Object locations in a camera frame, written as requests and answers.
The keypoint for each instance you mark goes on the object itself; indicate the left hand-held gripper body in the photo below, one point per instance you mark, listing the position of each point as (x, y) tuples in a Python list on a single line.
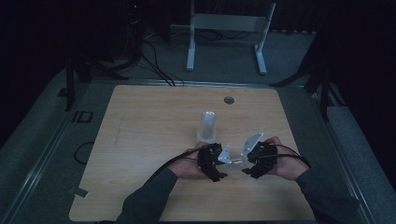
[(209, 158)]

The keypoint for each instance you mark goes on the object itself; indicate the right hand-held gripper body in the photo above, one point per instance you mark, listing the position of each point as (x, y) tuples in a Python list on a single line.
[(264, 157)]

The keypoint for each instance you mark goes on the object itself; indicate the clear disposable cup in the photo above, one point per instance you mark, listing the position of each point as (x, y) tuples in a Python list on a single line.
[(238, 162)]

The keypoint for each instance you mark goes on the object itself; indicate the stack of clear plastic cups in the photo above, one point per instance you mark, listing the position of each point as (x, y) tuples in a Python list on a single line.
[(208, 127)]

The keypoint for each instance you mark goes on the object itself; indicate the person's left hand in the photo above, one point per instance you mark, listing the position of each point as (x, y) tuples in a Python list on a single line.
[(186, 166)]

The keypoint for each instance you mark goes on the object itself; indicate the person's right hand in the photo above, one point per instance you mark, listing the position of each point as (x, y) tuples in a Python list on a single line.
[(289, 165)]

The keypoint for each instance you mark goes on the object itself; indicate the grey table grommet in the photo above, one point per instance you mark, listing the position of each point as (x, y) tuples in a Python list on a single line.
[(229, 100)]

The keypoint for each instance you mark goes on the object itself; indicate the black metal stand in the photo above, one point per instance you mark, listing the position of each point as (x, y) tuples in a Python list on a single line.
[(70, 88), (324, 93)]

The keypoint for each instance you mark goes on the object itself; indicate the grey tape piece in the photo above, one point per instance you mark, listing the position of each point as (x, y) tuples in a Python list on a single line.
[(80, 192)]

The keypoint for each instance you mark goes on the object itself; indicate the white metal stand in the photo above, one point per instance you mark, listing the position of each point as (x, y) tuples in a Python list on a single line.
[(230, 22)]

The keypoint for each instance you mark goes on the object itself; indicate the dark equipment rack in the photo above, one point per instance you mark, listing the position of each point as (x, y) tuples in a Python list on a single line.
[(132, 31)]

